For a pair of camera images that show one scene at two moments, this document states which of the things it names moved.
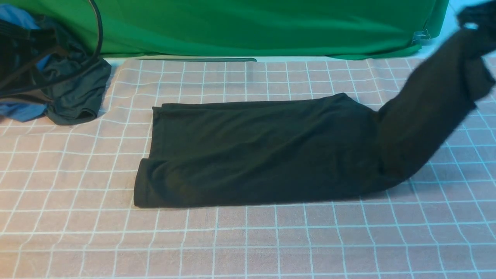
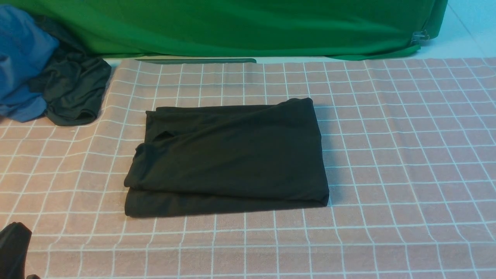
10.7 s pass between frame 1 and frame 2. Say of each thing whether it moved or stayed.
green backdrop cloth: stayed
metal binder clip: stayed
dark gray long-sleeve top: moved
